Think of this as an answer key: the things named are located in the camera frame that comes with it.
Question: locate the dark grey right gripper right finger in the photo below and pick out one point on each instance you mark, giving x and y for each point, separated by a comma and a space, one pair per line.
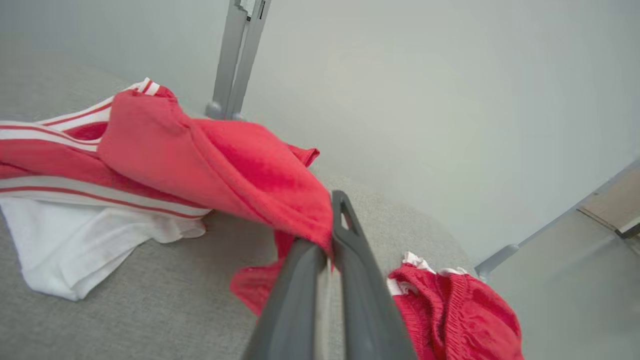
365, 300

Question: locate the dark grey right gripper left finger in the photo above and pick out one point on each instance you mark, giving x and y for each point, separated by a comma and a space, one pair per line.
295, 310

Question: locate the red shorts with white trim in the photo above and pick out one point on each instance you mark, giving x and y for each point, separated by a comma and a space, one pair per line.
460, 310

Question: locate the red jersey with white stripes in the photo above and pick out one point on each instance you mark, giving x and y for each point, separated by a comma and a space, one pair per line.
215, 165

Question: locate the grey partition corner foot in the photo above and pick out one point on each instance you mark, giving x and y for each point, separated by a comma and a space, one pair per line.
495, 262

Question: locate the beige wooden board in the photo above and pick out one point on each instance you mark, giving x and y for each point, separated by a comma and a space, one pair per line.
612, 202

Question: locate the grey partition base rail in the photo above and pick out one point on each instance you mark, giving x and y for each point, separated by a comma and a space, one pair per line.
565, 217

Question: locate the grey partition joint post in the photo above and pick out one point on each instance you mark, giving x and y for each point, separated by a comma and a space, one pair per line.
235, 60

